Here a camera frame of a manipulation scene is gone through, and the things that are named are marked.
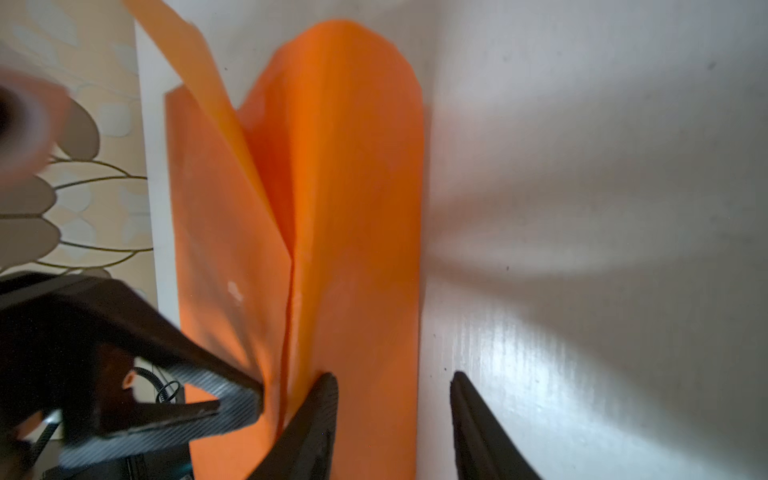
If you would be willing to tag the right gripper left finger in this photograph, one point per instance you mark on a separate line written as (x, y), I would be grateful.
(304, 451)

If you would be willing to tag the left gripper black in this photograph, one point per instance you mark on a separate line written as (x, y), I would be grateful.
(69, 344)

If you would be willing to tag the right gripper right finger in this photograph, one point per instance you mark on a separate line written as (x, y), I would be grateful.
(483, 450)

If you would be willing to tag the orange wrapping paper sheet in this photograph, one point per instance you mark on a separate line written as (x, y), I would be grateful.
(297, 220)

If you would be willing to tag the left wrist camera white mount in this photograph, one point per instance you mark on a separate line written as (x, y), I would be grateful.
(33, 112)

